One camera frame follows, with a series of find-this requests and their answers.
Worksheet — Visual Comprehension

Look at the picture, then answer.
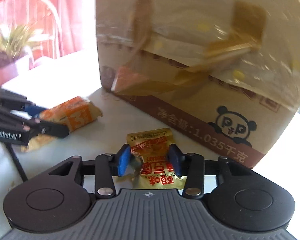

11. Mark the gold red snack packet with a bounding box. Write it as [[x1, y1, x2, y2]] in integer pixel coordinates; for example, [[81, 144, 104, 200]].
[[114, 128, 186, 190]]

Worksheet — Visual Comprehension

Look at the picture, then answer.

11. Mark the orange white snack packet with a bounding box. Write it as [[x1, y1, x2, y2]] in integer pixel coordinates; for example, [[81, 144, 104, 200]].
[[21, 96, 102, 152]]

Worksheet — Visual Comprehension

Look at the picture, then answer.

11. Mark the green leafy plant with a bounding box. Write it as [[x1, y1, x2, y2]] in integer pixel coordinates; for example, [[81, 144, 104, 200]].
[[0, 24, 38, 86]]

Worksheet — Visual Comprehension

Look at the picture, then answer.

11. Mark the red patterned curtain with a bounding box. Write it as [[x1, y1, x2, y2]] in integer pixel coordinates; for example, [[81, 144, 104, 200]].
[[0, 0, 96, 60]]

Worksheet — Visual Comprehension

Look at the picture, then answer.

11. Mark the brown cardboard box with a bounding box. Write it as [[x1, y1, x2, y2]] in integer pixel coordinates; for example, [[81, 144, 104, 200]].
[[96, 0, 300, 168]]

